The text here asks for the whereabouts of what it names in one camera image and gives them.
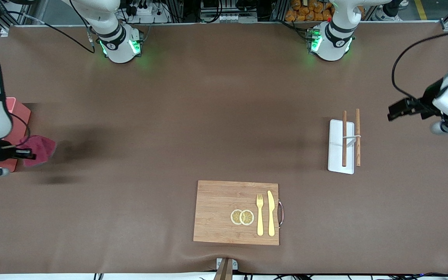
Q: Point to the brown table cover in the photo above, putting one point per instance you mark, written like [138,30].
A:
[169,116]

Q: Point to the wooden chopsticks pair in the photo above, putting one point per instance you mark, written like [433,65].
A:
[344,151]

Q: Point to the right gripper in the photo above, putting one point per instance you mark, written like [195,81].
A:
[3,154]

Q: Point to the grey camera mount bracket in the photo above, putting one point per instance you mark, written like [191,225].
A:
[226,268]

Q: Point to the white towel rack base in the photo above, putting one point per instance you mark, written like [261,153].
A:
[336,155]

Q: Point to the white sneaker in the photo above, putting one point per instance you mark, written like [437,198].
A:
[385,14]

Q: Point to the white power strip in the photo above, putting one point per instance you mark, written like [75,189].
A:
[146,11]

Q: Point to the pile of orange packets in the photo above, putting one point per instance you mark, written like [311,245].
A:
[309,11]

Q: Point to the bamboo cutting board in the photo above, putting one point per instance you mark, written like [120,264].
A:
[216,210]

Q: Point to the pink board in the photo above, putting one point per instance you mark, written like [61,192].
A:
[21,116]

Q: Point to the white terminal block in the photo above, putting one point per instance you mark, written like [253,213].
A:
[228,18]

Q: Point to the yellow knife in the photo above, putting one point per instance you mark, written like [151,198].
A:
[271,214]

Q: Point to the wooden rack rod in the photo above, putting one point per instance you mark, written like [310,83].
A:
[358,153]

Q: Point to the yellow fork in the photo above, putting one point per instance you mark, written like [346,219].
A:
[260,221]

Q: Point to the lemon slice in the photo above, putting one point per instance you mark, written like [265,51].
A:
[235,217]
[247,217]

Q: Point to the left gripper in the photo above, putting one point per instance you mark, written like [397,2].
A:
[427,98]

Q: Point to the red cloth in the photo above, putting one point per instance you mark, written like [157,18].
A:
[43,149]

